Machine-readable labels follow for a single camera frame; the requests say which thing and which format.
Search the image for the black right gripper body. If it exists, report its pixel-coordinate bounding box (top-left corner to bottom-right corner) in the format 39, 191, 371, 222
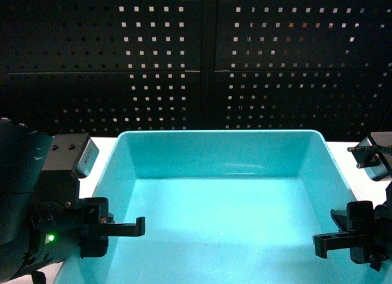
331, 200, 392, 272

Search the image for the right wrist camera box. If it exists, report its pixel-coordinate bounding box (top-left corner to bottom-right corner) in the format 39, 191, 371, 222
347, 131, 391, 182

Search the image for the turquoise plastic bin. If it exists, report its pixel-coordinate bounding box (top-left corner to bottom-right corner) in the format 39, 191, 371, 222
55, 130, 391, 283

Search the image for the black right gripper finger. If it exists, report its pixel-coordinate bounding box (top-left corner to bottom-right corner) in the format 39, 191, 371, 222
313, 232, 352, 258

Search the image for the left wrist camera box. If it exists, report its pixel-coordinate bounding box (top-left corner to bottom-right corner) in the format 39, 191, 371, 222
42, 133, 99, 179

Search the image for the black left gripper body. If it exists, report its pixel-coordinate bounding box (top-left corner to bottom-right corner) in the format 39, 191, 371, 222
26, 170, 113, 264

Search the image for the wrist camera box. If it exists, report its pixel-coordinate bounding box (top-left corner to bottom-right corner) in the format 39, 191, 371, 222
347, 131, 391, 182
42, 133, 99, 179

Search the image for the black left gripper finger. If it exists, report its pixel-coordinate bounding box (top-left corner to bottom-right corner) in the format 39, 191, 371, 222
100, 217, 145, 237

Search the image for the black perforated panel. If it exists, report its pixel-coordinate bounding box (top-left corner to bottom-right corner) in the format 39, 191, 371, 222
1, 0, 391, 141

